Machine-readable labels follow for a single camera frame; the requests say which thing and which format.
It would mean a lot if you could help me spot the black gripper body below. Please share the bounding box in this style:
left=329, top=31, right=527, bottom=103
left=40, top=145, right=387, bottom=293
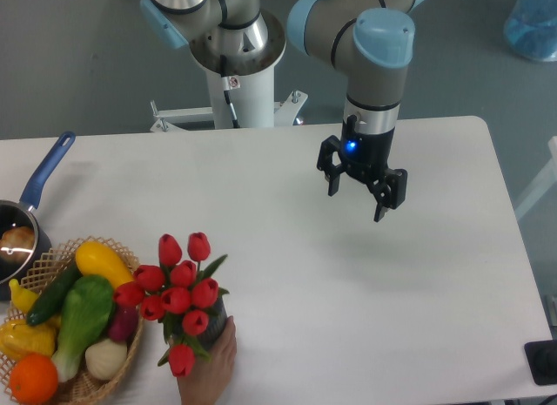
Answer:
left=340, top=115, right=394, bottom=188

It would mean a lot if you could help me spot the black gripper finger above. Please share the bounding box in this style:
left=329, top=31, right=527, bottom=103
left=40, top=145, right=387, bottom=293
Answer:
left=317, top=135, right=345, bottom=196
left=367, top=168, right=408, bottom=222

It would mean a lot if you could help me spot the dark ribbed vase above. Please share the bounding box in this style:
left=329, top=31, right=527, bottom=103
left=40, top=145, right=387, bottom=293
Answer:
left=186, top=297, right=227, bottom=354

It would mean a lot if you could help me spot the red tulip bouquet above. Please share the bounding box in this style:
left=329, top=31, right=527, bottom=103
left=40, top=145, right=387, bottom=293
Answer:
left=113, top=232, right=228, bottom=377

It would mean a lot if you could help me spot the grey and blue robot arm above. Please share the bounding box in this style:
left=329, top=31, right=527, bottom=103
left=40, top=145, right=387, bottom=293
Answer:
left=140, top=0, right=424, bottom=219

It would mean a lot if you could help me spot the person's hand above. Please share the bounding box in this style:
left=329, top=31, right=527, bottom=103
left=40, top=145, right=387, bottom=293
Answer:
left=177, top=316, right=238, bottom=405

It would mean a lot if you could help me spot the blue plastic bag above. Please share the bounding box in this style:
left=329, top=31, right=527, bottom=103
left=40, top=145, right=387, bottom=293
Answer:
left=503, top=0, right=556, bottom=62

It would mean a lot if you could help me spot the black device at table edge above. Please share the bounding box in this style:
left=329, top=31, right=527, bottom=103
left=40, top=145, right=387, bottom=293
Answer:
left=524, top=340, right=557, bottom=386

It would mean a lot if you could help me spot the yellow squash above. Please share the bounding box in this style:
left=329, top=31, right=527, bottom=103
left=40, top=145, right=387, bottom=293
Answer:
left=75, top=240, right=133, bottom=289

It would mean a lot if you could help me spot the purple red onion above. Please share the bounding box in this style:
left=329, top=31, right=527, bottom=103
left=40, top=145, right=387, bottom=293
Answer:
left=107, top=306, right=138, bottom=342

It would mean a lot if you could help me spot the green bok choy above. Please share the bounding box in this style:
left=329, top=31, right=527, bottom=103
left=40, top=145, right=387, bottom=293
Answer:
left=51, top=274, right=114, bottom=383

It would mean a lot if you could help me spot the white garlic bulb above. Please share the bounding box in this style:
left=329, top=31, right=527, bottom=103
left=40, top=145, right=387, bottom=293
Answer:
left=85, top=338, right=127, bottom=381

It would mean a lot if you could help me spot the green cucumber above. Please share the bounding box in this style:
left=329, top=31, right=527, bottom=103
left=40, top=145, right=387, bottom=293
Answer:
left=26, top=262, right=82, bottom=327

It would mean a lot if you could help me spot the bread roll in pan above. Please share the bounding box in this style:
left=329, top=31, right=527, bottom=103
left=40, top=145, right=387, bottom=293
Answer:
left=1, top=226, right=35, bottom=265

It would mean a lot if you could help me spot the yellow banana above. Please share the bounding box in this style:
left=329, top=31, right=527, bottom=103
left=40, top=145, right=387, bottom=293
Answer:
left=9, top=279, right=39, bottom=314

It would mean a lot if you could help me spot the yellow bell pepper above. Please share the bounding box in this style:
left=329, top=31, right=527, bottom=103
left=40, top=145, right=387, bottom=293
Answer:
left=1, top=319, right=57, bottom=361

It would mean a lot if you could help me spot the orange fruit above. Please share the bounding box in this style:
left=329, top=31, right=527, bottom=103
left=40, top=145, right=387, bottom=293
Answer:
left=9, top=354, right=58, bottom=404

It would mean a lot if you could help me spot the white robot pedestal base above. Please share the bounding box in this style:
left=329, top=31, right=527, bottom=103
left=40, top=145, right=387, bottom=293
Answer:
left=151, top=10, right=308, bottom=132

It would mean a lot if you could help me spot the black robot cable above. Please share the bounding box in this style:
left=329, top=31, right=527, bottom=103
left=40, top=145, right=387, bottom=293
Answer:
left=218, top=54, right=242, bottom=130

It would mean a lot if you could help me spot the white frame at right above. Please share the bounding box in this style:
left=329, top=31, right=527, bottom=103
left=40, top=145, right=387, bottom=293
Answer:
left=514, top=136, right=556, bottom=221

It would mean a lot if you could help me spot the blue handled saucepan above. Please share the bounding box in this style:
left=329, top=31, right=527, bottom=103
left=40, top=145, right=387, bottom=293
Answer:
left=1, top=132, right=76, bottom=301

